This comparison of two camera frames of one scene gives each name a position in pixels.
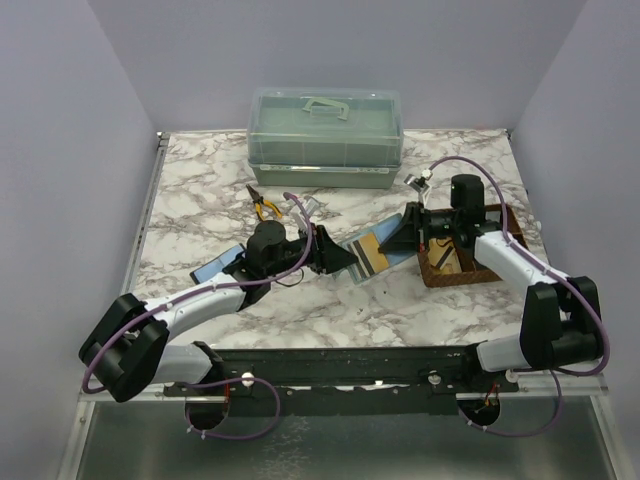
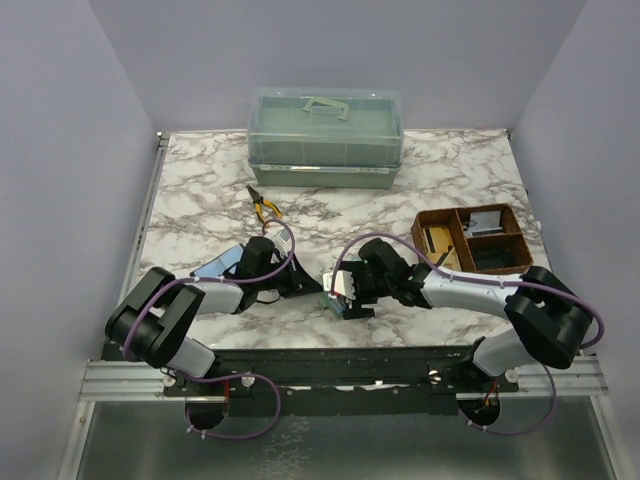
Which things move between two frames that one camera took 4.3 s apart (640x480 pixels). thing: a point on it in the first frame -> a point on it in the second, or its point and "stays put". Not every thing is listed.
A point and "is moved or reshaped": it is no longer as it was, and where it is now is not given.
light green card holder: [370, 260] is moved or reshaped
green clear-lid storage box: [324, 138] stays put
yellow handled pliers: [259, 201] stays put
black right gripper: [416, 227] -> [356, 290]
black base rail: [342, 380] stays put
